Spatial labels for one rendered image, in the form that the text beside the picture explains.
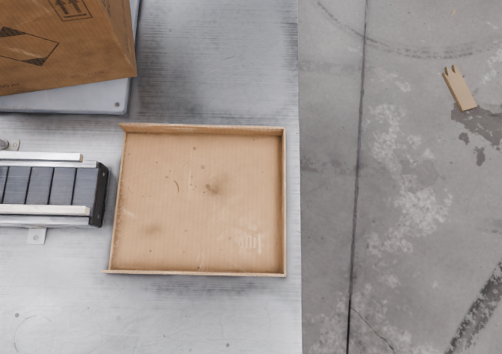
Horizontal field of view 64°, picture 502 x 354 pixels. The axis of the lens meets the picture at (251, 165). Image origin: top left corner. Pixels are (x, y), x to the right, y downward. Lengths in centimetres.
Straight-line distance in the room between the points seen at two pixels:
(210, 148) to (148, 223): 18
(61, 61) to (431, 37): 163
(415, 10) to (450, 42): 22
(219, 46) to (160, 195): 32
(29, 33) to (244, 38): 39
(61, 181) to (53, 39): 23
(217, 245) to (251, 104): 27
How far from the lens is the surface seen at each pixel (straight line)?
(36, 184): 76
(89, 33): 70
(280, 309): 71
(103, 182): 75
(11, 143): 86
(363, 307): 160
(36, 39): 72
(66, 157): 66
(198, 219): 72
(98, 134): 81
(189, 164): 74
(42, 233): 79
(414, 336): 167
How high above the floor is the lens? 154
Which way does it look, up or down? 74 degrees down
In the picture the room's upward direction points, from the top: 3 degrees clockwise
